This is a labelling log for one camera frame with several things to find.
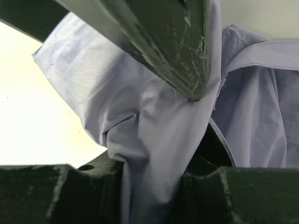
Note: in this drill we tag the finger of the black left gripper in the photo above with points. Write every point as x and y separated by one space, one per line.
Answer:
35 18
169 37

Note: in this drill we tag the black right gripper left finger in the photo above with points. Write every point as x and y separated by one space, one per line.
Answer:
61 194

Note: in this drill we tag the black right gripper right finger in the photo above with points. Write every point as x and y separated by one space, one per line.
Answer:
213 191

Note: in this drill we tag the lavender folding umbrella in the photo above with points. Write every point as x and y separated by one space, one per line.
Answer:
251 100

